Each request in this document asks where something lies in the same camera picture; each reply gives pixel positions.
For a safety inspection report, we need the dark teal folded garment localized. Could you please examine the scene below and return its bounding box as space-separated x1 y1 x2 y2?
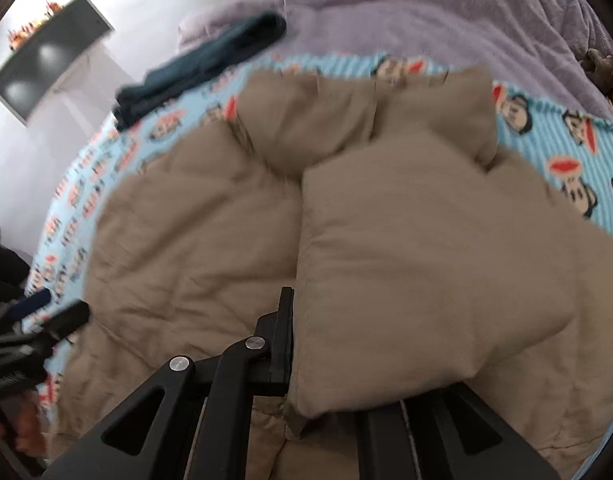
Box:
114 11 287 132

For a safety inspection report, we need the dark cloth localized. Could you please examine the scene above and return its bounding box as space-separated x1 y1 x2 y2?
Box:
0 222 33 307

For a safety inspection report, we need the blue striped monkey print blanket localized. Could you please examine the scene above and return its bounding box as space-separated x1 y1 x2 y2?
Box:
22 51 613 480

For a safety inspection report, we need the person's left hand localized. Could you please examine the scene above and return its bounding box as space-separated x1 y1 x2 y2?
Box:
0 394 48 461

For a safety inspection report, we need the tan padded jacket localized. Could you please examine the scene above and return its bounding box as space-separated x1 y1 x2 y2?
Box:
50 66 613 480

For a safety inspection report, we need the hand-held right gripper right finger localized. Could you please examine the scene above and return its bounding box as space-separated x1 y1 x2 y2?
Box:
357 383 560 480

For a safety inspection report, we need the purple fleece blanket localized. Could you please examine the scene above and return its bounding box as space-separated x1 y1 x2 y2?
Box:
177 0 613 121

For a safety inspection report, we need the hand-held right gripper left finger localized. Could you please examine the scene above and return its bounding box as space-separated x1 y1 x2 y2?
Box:
41 287 294 480

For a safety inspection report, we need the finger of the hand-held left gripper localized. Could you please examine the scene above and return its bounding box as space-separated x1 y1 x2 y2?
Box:
40 300 91 345
10 287 53 322

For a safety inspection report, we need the colourful decorations row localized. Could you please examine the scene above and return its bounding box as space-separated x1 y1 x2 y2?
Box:
5 1 66 52

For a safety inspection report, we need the wall-mounted flat screen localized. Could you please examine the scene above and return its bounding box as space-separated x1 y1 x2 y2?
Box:
0 0 115 127

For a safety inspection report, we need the brown plush toy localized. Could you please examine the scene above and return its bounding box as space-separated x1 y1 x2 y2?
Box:
579 47 613 128

